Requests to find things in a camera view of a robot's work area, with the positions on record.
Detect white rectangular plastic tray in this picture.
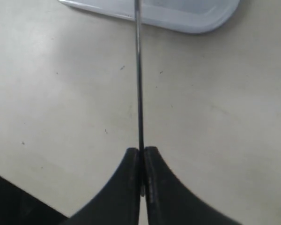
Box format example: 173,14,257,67
61,0,240,34

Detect thin metal skewer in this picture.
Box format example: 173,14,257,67
134,0,145,197

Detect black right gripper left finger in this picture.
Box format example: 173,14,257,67
62,148,141,225

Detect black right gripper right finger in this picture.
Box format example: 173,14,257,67
143,146,238,225

